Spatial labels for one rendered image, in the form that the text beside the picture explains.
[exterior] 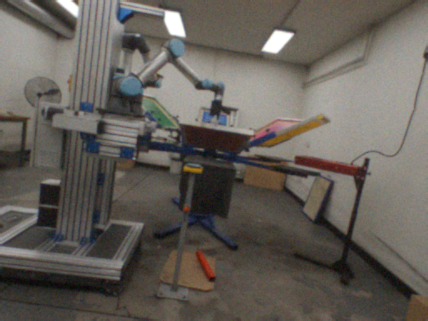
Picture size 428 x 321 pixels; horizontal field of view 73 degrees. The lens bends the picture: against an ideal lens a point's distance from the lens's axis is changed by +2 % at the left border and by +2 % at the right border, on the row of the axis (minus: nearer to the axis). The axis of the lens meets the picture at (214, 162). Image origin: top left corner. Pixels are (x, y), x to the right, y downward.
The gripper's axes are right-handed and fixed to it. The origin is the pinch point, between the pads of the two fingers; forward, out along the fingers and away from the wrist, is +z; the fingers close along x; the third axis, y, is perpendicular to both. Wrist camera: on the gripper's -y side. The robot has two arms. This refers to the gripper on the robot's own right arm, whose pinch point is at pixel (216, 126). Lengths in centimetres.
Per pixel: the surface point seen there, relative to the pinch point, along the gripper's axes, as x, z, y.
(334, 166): -49, 7, -119
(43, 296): 13, 135, 94
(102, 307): 16, 136, 55
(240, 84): -421, -230, -49
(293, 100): -426, -212, -182
